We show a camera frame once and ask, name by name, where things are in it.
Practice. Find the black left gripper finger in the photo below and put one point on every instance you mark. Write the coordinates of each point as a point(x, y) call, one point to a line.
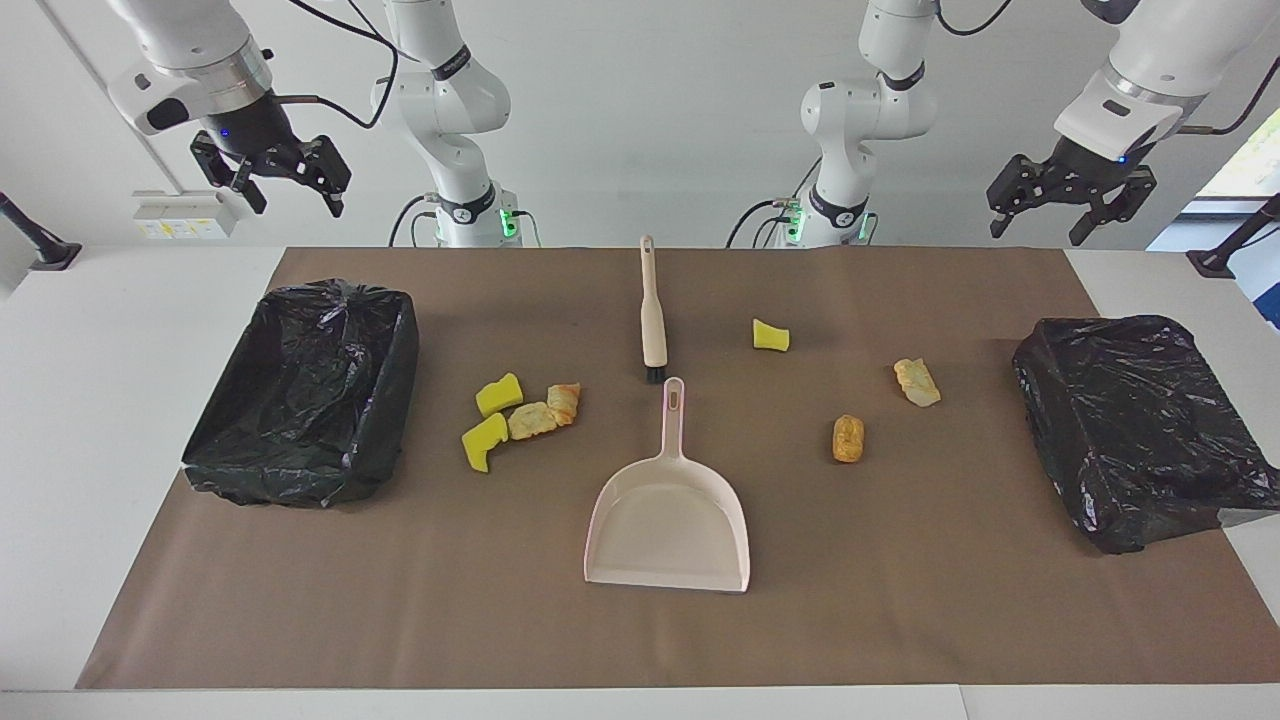
point(1120, 205)
point(1015, 185)

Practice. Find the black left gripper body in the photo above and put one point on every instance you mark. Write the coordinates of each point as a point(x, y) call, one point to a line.
point(1085, 175)

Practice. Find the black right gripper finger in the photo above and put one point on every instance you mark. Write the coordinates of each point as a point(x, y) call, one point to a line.
point(330, 170)
point(235, 172)

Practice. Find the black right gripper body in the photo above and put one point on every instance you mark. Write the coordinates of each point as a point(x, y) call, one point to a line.
point(255, 130)

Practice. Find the pale ridged bread chunk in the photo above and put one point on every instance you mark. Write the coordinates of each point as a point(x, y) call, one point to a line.
point(917, 383)

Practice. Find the yellow sponge block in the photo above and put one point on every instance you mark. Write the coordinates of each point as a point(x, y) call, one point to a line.
point(498, 396)

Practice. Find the small yellow sponge wedge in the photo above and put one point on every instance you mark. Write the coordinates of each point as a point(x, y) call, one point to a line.
point(770, 336)

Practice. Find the orange-brown bun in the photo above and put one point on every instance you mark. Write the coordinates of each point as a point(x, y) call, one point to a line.
point(848, 439)

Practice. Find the yellow L-shaped sponge piece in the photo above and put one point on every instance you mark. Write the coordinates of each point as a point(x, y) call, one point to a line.
point(482, 440)

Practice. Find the pale bread piece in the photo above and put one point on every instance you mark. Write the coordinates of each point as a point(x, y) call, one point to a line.
point(530, 421)

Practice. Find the striped croissant piece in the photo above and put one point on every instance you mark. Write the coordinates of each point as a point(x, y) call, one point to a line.
point(564, 402)

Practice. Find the beige hand brush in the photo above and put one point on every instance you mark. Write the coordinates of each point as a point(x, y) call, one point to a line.
point(653, 320)

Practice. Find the pale pink dustpan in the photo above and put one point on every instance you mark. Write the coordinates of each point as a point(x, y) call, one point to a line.
point(668, 520)

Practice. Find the flat bin with black bag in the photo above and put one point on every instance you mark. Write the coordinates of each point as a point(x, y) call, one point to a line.
point(1130, 430)

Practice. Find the open bin with black bag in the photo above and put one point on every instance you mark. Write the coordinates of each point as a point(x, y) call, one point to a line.
point(300, 400)

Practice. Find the black stand foot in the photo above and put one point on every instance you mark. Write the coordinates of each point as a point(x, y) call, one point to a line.
point(50, 252)
point(1215, 262)

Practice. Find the brown paper table mat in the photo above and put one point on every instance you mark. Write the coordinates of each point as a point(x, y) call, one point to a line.
point(900, 600)

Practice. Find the white wall socket box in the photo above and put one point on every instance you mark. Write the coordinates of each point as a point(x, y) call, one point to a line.
point(185, 215)

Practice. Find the window with dark frame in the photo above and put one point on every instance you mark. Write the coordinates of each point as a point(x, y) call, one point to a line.
point(1250, 160)

